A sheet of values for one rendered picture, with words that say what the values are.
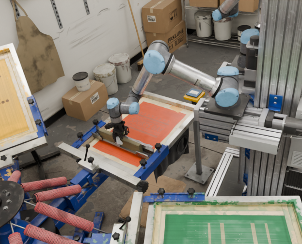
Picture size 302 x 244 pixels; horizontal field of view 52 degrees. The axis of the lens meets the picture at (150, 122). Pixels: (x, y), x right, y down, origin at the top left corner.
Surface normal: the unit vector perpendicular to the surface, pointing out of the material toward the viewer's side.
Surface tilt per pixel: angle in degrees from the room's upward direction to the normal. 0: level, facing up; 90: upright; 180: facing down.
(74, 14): 90
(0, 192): 0
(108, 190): 0
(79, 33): 90
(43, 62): 89
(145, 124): 0
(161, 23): 90
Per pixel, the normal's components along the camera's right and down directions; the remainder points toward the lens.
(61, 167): -0.14, -0.77
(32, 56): 0.95, 0.02
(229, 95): -0.09, 0.68
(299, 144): -0.46, 0.60
